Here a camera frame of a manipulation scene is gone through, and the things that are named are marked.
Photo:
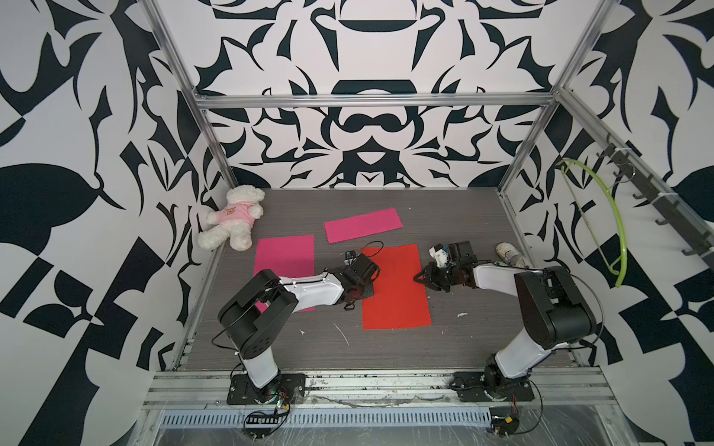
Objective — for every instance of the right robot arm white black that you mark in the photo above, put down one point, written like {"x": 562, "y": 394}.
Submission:
{"x": 554, "y": 312}

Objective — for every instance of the black wall hook rack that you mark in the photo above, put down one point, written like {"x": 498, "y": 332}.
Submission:
{"x": 654, "y": 191}

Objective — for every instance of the magenta paper sheet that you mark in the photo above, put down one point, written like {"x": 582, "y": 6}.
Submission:
{"x": 343, "y": 230}
{"x": 291, "y": 257}

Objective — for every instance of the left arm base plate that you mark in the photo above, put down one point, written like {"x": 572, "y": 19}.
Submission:
{"x": 284, "y": 387}

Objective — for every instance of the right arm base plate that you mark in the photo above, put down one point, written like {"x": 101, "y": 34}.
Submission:
{"x": 474, "y": 387}

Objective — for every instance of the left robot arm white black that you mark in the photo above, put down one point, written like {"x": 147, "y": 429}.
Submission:
{"x": 253, "y": 319}

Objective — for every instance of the left black connector board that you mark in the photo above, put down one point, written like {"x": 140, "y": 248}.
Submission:
{"x": 259, "y": 425}

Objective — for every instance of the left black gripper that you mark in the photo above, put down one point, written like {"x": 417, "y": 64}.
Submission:
{"x": 369, "y": 291}

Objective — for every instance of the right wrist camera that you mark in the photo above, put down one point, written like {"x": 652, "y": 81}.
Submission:
{"x": 441, "y": 256}

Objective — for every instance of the white teddy bear pink shirt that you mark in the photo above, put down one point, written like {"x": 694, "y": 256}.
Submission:
{"x": 235, "y": 221}

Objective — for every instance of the right black connector board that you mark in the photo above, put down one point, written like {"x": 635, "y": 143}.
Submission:
{"x": 504, "y": 424}

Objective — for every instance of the red square paper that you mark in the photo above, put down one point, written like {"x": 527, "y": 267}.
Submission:
{"x": 398, "y": 301}

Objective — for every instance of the black connector board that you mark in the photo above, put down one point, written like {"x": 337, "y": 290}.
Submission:
{"x": 259, "y": 425}
{"x": 504, "y": 424}

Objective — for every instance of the white grey sneaker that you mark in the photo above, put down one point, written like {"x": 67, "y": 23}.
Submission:
{"x": 512, "y": 256}

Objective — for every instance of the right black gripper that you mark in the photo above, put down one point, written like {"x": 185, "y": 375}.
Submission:
{"x": 429, "y": 278}

